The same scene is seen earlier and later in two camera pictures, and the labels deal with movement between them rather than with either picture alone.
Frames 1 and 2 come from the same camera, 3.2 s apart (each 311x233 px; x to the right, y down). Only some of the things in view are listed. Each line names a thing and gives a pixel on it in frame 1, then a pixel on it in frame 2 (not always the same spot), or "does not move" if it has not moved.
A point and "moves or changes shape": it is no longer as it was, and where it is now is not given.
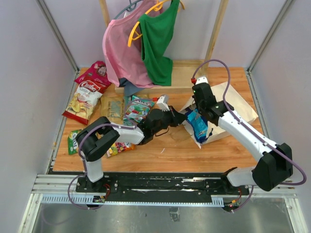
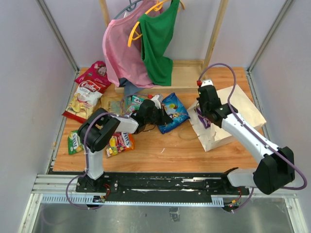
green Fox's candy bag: (73, 143) does not move
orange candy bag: (118, 147) does not move
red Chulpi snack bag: (84, 101) does not move
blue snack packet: (198, 124) moves or changes shape
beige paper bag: (232, 101) moves or changes shape
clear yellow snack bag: (112, 107) does not move
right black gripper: (198, 106) does not move
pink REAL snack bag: (97, 73) does not move
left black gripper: (176, 120) to (164, 118)
